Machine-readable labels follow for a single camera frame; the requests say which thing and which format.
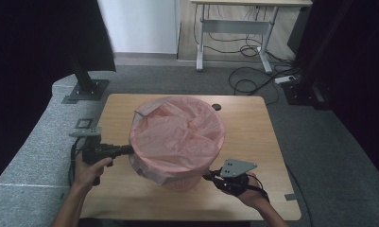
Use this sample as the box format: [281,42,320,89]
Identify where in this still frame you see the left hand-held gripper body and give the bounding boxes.
[69,126,115,165]

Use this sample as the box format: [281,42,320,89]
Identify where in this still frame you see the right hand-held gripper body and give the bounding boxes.
[214,158,258,197]

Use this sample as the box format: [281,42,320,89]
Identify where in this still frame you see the pink plastic mesh basket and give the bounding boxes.
[162,174,204,192]

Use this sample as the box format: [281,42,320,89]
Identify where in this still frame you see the pink plastic trash bag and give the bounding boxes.
[128,96,226,185]

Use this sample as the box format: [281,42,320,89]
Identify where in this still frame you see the person's left hand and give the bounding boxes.
[73,154,113,190]

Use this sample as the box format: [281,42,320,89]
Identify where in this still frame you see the person's right hand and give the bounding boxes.
[237,172,268,209]

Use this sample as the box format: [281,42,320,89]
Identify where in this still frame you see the grey floor tape marker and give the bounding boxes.
[74,117,94,130]

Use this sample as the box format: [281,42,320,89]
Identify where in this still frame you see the black stand with dark base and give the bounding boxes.
[281,0,355,111]

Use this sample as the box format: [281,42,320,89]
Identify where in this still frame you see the black curtain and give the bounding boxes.
[0,0,116,190]
[287,0,379,183]

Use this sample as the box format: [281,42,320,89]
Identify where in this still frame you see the white power strip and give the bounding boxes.
[274,75,297,85]

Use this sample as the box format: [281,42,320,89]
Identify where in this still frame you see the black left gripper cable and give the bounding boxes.
[67,137,85,187]

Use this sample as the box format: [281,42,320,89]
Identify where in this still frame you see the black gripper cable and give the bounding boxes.
[247,164,313,227]
[67,137,85,187]

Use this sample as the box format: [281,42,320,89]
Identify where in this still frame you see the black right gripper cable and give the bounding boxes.
[247,164,313,227]

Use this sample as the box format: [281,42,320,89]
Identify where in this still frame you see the black stand with base plate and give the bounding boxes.
[61,46,111,105]

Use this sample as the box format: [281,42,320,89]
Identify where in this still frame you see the black looped floor cable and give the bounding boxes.
[228,66,301,107]

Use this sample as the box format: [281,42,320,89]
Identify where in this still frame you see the white wall panel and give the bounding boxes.
[96,0,181,55]

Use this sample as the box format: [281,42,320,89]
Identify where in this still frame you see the black cables under desk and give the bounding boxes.
[193,4,273,59]

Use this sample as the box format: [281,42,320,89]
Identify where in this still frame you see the desk with grey metal frame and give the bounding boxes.
[190,0,314,74]

